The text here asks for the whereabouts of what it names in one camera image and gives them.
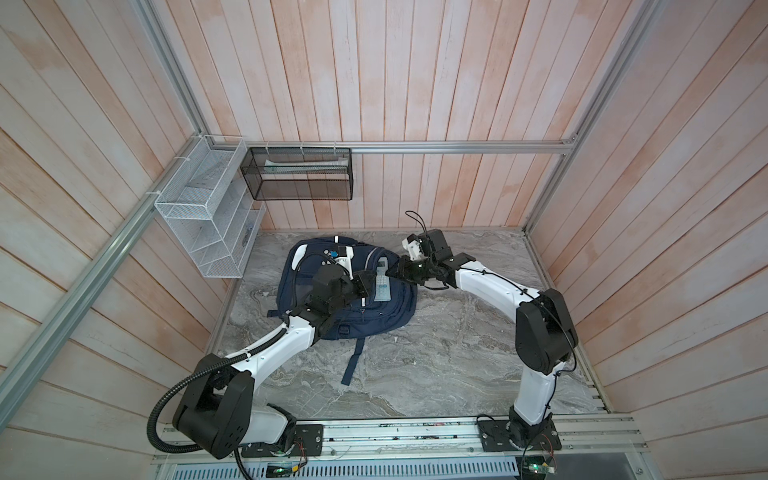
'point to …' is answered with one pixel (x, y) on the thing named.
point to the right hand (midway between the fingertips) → (387, 274)
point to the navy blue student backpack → (391, 304)
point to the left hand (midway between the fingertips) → (379, 278)
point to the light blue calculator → (382, 292)
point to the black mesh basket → (300, 173)
